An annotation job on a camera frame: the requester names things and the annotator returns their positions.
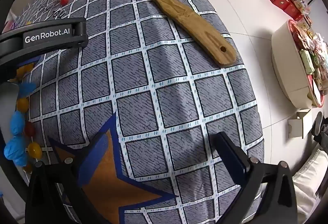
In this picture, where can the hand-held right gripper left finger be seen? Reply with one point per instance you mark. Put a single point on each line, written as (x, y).
(95, 157)

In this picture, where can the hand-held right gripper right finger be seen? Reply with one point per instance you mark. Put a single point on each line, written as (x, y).
(230, 156)

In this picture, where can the person's left hand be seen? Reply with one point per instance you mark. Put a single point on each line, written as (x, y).
(16, 122)

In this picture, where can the red cherry tomato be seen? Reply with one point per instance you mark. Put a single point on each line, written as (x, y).
(64, 0)
(29, 128)

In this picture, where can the orange cherry tomato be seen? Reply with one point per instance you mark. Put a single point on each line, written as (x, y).
(25, 70)

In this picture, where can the yellow cherry tomato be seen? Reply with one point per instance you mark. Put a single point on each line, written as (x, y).
(34, 150)
(22, 105)

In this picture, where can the open cardboard box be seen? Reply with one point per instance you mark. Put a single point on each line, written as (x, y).
(299, 124)

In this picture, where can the white cushion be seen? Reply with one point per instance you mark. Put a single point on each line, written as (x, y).
(310, 180)

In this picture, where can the round tub of snacks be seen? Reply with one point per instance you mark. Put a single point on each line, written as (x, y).
(287, 67)

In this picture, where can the pile of packaged snacks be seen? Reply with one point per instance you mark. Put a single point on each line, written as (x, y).
(312, 60)

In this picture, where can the long wooden stick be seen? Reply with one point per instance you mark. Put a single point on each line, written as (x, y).
(179, 11)

